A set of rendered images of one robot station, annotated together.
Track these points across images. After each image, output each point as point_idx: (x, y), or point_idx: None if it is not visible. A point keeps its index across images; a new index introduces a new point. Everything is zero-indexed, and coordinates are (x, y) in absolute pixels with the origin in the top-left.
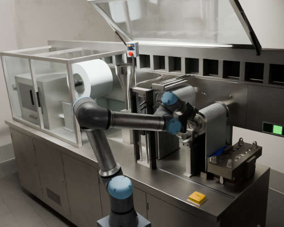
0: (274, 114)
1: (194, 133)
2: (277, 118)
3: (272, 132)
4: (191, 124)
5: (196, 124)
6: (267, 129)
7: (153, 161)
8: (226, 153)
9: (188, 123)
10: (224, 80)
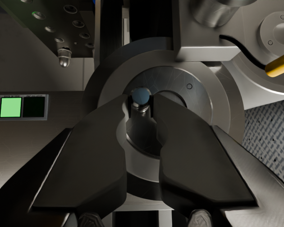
0: (21, 142)
1: (174, 34)
2: (15, 133)
3: (23, 98)
4: (160, 122)
5: (36, 168)
6: (34, 102)
7: None
8: (76, 0)
9: (206, 127)
10: (153, 204)
